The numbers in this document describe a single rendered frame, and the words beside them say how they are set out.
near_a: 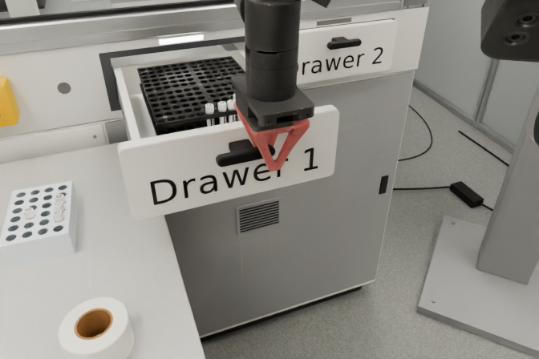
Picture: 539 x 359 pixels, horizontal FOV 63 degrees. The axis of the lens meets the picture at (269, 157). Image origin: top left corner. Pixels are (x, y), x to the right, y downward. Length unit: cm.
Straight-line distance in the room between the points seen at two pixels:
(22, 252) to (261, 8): 44
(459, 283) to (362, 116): 78
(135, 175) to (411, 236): 141
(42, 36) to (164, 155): 37
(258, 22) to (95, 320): 36
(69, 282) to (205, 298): 68
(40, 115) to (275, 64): 54
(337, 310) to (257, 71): 116
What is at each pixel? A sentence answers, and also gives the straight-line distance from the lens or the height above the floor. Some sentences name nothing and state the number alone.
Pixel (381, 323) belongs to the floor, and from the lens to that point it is 153.
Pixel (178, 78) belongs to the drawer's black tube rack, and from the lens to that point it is 78.
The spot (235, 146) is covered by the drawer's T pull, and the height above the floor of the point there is 91.
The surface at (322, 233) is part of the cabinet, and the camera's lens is 126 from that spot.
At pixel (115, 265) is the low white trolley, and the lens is 64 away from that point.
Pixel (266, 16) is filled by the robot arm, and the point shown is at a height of 108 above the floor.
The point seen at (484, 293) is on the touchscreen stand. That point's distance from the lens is 167.
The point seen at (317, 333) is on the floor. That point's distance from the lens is 148.
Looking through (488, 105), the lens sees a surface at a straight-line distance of 263.
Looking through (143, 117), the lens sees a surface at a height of 84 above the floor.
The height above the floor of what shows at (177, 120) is 90.
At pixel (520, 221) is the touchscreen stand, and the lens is 159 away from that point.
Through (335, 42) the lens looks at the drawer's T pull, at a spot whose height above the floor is 91.
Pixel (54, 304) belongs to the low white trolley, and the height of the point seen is 76.
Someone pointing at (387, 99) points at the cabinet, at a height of 73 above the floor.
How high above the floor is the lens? 120
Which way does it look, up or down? 33 degrees down
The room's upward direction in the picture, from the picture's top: straight up
